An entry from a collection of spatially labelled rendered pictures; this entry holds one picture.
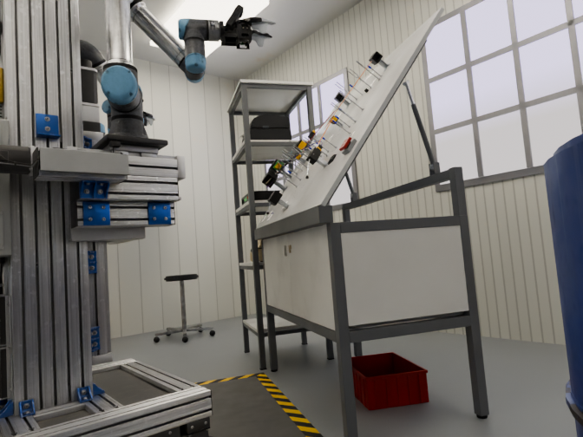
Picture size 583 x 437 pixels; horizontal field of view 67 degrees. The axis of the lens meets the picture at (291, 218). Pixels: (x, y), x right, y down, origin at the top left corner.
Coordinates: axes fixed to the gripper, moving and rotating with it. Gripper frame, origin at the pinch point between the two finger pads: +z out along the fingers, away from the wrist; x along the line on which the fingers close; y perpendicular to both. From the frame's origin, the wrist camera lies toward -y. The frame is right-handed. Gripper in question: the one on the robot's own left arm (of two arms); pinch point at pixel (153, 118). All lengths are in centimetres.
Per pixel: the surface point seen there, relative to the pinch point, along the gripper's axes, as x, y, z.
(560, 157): 197, 55, -152
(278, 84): 55, -33, 55
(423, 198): 135, 34, 163
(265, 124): 47, -6, 54
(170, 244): -135, 86, 178
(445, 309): 174, 92, -20
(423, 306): 167, 90, -26
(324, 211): 134, 56, -51
